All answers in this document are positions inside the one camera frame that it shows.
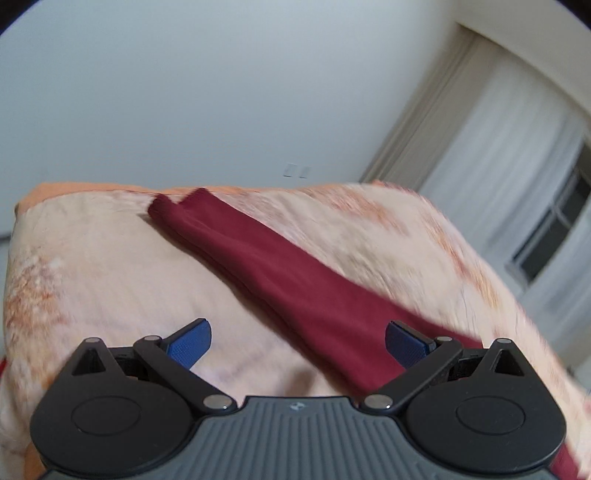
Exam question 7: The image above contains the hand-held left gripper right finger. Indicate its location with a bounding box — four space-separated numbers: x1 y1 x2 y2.
359 320 533 414

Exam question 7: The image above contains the window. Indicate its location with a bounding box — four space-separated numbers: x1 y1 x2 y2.
507 142 591 286

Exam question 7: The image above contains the beige curtain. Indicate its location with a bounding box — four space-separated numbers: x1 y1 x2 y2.
359 31 491 191

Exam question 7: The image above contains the floral printed blanket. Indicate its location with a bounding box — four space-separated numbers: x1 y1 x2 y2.
0 182 586 480

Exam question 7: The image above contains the white sheer curtain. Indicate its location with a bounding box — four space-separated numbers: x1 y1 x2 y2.
418 55 591 261
518 258 591 370

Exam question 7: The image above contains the maroon sweater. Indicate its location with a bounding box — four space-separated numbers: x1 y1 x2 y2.
148 187 581 480

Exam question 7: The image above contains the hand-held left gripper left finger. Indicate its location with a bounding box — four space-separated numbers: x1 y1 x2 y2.
69 318 237 415

